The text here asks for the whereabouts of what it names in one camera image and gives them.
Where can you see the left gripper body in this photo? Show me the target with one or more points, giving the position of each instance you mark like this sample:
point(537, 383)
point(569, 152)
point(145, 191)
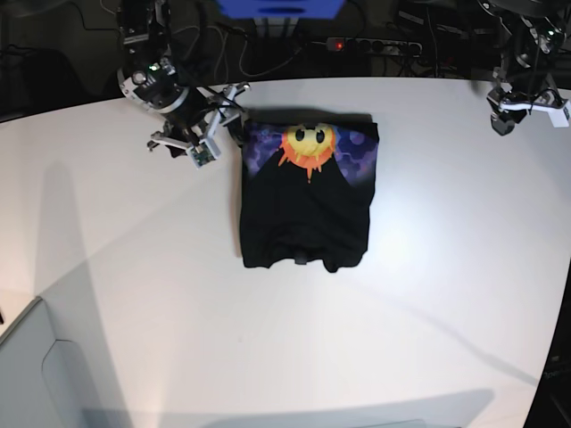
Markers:
point(510, 107)

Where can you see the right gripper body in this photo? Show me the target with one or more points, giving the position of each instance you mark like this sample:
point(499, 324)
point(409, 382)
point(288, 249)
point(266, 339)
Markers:
point(194, 117)

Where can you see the black T-shirt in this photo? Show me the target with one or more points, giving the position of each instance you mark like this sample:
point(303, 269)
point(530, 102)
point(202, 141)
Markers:
point(307, 185)

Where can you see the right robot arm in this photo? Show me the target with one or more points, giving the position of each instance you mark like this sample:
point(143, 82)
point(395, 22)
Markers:
point(166, 82)

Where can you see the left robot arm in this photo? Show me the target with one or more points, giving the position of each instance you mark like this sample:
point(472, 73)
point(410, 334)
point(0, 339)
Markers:
point(524, 82)

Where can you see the grey panel at table corner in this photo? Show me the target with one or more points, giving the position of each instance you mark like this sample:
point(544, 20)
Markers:
point(45, 381)

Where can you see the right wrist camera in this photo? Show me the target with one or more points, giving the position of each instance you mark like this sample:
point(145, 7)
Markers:
point(204, 153)

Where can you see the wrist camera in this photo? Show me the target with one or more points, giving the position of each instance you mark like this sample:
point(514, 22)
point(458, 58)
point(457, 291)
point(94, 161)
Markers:
point(560, 116)
point(204, 153)

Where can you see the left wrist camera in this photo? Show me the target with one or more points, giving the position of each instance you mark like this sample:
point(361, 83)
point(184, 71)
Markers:
point(560, 116)

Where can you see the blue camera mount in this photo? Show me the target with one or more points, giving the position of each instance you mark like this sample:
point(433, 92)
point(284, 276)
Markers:
point(310, 9)

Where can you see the power strip with red switch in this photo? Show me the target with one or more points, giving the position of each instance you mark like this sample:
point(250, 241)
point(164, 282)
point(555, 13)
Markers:
point(383, 47)

